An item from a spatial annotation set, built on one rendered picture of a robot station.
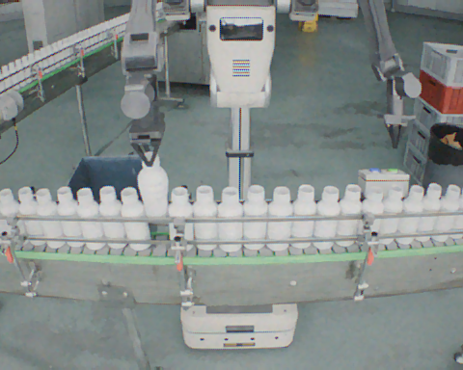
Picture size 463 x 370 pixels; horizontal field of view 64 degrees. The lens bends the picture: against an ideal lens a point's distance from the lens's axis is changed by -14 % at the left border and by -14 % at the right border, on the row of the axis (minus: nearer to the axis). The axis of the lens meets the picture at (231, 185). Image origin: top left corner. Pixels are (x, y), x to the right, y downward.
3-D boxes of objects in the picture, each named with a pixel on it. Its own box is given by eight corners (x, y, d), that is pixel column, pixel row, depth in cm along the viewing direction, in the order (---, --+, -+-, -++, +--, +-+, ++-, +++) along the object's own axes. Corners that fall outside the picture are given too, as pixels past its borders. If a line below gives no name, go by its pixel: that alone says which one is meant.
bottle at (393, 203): (372, 230, 111) (384, 180, 102) (392, 232, 110) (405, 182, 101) (373, 244, 106) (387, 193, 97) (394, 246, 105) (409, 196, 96)
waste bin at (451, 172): (423, 233, 262) (448, 151, 228) (403, 197, 300) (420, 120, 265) (474, 230, 263) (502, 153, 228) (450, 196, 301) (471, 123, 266)
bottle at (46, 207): (49, 236, 108) (35, 187, 99) (68, 234, 109) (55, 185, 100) (45, 250, 103) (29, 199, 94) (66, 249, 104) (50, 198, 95)
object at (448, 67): (447, 86, 259) (451, 57, 247) (418, 67, 293) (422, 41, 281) (503, 89, 266) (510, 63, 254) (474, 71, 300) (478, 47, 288)
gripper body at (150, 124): (128, 141, 85) (124, 108, 81) (137, 120, 94) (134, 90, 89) (159, 140, 85) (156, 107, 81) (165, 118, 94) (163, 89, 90)
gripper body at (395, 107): (415, 122, 109) (416, 96, 108) (384, 120, 109) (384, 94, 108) (406, 120, 116) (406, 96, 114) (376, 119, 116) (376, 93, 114)
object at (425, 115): (435, 141, 283) (441, 115, 270) (410, 118, 317) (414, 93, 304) (490, 140, 290) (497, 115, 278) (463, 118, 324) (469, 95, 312)
